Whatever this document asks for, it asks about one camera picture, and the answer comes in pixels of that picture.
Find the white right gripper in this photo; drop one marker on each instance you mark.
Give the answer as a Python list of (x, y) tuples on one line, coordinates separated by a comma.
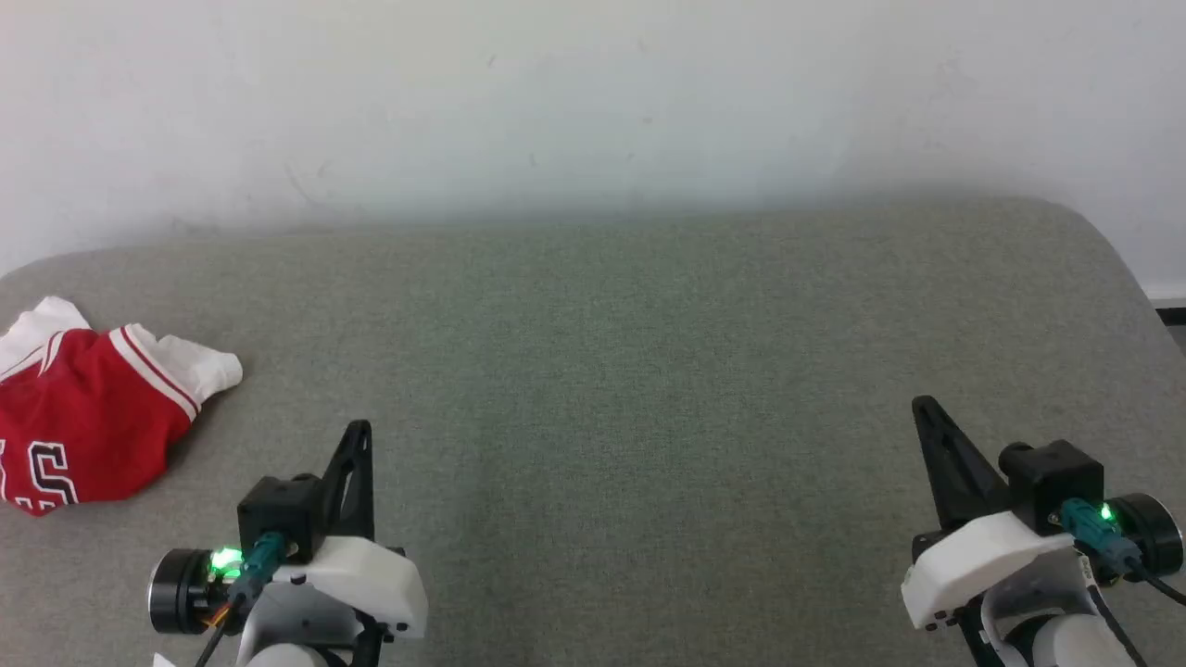
[(982, 560)]

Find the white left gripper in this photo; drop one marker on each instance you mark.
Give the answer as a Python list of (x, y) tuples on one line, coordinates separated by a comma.
[(371, 579)]

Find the red and white sports jersey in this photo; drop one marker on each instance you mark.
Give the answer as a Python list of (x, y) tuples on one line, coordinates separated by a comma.
[(88, 417)]

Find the black right wrist motor cylinder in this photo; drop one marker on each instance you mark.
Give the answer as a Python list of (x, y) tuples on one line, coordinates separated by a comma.
[(1154, 537)]

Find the black wrist motor cylinder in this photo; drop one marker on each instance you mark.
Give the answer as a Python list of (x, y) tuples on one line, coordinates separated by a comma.
[(176, 593), (1154, 537)]

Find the black left wrist motor cylinder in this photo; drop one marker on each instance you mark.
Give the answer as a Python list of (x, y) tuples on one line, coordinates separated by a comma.
[(176, 593)]

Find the grey fabric sofa seat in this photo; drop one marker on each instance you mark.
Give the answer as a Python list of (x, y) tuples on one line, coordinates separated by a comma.
[(593, 371)]

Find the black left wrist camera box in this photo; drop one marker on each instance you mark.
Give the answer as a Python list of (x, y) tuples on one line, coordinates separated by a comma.
[(278, 509)]

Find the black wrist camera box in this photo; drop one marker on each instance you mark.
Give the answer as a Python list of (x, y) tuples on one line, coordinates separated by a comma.
[(278, 509), (1056, 477)]

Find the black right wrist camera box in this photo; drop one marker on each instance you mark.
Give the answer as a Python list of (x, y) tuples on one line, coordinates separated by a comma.
[(1056, 477)]

